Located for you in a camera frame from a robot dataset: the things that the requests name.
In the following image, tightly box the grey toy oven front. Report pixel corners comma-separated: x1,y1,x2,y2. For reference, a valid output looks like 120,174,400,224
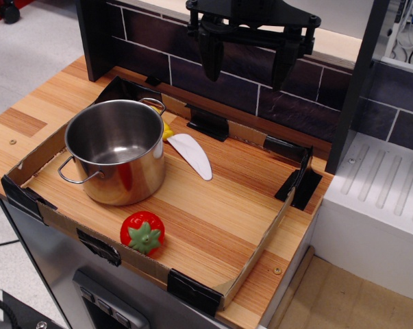
0,200,225,328

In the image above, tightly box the yellow handled white toy knife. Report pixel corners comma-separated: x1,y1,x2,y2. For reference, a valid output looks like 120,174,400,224
162,121,213,181

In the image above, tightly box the cardboard fence with black tape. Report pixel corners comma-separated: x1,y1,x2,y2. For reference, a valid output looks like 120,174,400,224
0,75,329,328

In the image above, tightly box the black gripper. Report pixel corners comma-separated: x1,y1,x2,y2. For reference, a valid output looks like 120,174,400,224
186,1,321,91

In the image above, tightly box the red toy strawberry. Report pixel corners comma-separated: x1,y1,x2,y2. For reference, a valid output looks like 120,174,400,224
120,211,165,256

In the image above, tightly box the black caster wheel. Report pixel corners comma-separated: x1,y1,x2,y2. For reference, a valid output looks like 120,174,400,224
0,0,21,24

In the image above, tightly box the stainless steel pot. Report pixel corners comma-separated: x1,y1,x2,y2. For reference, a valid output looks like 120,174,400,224
64,98,166,206

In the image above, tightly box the white ridged sink drainboard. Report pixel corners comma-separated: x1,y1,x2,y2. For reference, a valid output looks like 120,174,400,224
311,134,413,299

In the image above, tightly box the dark grey vertical post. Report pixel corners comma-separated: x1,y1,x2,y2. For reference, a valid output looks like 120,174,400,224
325,1,390,174

